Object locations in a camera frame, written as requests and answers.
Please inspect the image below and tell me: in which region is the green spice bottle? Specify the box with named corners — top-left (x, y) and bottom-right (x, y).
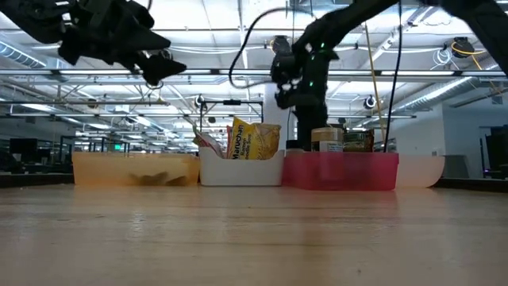
top-left (343, 133), bottom-right (366, 153)

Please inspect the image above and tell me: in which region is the black aluminium table frame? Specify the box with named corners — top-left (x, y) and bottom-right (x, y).
top-left (0, 172), bottom-right (508, 194)

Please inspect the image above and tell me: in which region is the gold lid jar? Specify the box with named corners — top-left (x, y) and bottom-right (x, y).
top-left (310, 126), bottom-right (344, 153)

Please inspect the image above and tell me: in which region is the yellow creamy chicken ramen packet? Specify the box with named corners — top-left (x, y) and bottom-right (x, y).
top-left (228, 116), bottom-right (282, 160)

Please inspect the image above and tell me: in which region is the orange plastic bin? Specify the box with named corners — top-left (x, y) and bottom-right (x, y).
top-left (71, 152), bottom-right (201, 187)

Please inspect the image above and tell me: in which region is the yellow hanging cable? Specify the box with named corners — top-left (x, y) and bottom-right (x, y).
top-left (364, 23), bottom-right (389, 153)

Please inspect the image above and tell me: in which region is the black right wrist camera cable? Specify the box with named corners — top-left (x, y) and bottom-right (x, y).
top-left (228, 6), bottom-right (318, 91)

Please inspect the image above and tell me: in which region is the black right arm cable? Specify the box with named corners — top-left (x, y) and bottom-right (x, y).
top-left (383, 0), bottom-right (404, 154)

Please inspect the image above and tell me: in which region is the white plastic bin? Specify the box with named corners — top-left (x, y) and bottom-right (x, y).
top-left (198, 146), bottom-right (286, 187)

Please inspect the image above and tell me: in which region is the translucent pink bowl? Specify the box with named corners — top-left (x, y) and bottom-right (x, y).
top-left (396, 154), bottom-right (445, 188)

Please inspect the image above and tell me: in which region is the black background monitor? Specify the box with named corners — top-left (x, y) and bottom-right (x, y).
top-left (10, 137), bottom-right (39, 155)

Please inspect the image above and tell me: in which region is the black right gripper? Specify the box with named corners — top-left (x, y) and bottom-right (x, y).
top-left (273, 49), bottom-right (341, 141)

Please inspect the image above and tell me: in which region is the black background cabinet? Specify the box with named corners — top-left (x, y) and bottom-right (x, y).
top-left (479, 126), bottom-right (508, 180)

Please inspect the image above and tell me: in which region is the pink plastic bin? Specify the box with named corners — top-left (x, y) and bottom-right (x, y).
top-left (282, 151), bottom-right (400, 191)

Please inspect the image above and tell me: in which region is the black ceiling cable reel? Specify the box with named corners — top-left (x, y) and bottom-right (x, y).
top-left (452, 36), bottom-right (475, 59)
top-left (271, 34), bottom-right (294, 56)

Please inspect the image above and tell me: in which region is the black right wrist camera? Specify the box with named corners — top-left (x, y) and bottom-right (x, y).
top-left (271, 53), bottom-right (303, 87)

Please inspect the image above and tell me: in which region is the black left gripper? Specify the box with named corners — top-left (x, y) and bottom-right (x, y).
top-left (57, 0), bottom-right (188, 87)

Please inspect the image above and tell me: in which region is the white maroon ramen packet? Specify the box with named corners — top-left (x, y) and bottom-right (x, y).
top-left (192, 126), bottom-right (225, 159)

